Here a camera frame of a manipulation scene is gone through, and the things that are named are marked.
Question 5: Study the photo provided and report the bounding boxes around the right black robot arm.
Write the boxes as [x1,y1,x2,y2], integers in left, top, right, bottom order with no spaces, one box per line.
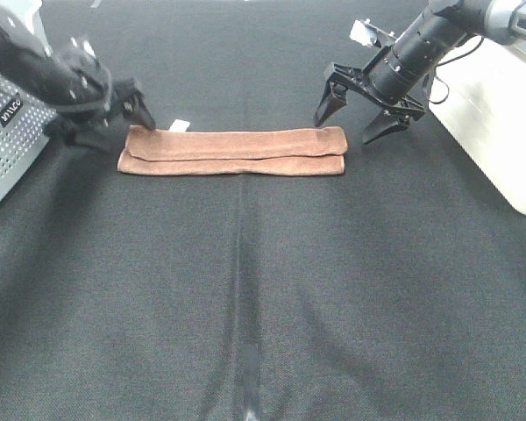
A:
[313,1,526,144]

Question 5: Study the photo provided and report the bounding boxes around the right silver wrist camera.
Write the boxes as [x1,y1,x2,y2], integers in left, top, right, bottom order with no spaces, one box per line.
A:
[349,18,397,48]

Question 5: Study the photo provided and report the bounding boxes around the grey perforated plastic basket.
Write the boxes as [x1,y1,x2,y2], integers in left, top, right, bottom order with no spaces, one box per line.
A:
[0,0,59,220]

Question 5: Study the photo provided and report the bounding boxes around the pale green woven basket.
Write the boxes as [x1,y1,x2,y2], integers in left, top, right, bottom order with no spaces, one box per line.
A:
[429,37,526,215]

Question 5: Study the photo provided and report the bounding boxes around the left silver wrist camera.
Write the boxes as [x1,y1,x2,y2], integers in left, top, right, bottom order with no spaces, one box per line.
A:
[70,36,96,60]

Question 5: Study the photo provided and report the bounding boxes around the brown terry towel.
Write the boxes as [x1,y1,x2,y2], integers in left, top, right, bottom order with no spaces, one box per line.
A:
[117,125,348,176]

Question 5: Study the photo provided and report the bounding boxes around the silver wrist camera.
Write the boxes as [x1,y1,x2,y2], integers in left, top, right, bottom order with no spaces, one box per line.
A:
[70,36,96,60]
[349,18,397,48]

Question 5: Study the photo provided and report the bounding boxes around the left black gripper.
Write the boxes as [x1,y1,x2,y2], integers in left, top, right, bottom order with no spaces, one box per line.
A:
[43,47,156,153]

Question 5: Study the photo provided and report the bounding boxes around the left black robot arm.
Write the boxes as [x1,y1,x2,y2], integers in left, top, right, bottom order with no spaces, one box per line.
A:
[0,5,156,152]

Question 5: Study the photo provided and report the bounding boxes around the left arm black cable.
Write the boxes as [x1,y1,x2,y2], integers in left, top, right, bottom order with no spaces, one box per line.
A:
[47,65,115,116]

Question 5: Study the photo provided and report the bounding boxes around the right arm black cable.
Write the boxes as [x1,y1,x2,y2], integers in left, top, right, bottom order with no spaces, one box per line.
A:
[427,34,484,106]

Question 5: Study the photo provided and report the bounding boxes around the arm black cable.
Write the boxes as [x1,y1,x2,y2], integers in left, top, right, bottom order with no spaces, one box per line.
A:
[427,34,484,106]
[47,65,115,116]

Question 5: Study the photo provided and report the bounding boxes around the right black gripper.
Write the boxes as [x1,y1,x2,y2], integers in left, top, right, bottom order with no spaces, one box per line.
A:
[313,62,425,145]

